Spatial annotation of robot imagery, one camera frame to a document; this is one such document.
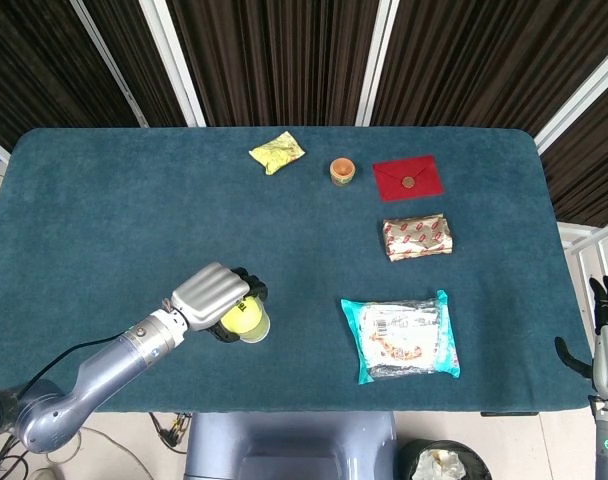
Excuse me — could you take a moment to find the floor cable bundle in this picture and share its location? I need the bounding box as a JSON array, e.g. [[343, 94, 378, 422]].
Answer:
[[0, 424, 153, 480]]

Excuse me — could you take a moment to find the teal white food bag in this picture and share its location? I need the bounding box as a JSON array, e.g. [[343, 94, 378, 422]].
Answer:
[[340, 289, 461, 386]]

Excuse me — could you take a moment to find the yellow crumpled snack packet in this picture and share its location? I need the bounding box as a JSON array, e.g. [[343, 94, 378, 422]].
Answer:
[[248, 130, 306, 176]]

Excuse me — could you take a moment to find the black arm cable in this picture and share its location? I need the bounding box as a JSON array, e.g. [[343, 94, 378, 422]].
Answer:
[[26, 334, 123, 389]]

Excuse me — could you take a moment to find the white metal rack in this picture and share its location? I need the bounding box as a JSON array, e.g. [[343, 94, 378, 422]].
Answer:
[[556, 219, 608, 301]]

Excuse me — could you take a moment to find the red envelope gold seal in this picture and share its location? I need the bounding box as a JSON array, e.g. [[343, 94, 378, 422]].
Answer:
[[372, 155, 445, 203]]

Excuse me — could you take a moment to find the plugs and cables cluster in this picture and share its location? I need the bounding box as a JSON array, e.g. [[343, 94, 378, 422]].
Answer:
[[148, 411, 193, 454]]

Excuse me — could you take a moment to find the black trash bin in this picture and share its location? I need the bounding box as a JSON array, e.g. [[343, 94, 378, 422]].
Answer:
[[397, 438, 493, 480]]

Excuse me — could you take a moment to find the gold red printed packet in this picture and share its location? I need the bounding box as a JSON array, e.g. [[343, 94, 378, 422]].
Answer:
[[382, 212, 456, 264]]

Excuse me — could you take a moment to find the clear plastic cup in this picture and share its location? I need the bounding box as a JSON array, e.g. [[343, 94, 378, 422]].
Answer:
[[239, 305, 272, 346]]

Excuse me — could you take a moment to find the teal velvet table cloth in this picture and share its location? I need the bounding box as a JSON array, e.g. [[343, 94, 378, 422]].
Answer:
[[0, 127, 585, 414]]

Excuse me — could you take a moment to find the white partition post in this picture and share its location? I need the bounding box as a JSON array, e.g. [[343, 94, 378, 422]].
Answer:
[[533, 39, 608, 155], [355, 0, 396, 127], [138, 0, 207, 127], [68, 0, 149, 127]]

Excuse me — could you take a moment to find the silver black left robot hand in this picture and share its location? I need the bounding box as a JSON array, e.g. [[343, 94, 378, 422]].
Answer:
[[169, 262, 269, 345]]

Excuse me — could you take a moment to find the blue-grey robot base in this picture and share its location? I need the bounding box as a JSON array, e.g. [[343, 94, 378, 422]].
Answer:
[[183, 411, 400, 480]]

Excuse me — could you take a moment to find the small orange patterned cup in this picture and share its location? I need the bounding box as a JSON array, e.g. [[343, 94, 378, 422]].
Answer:
[[329, 156, 357, 189]]

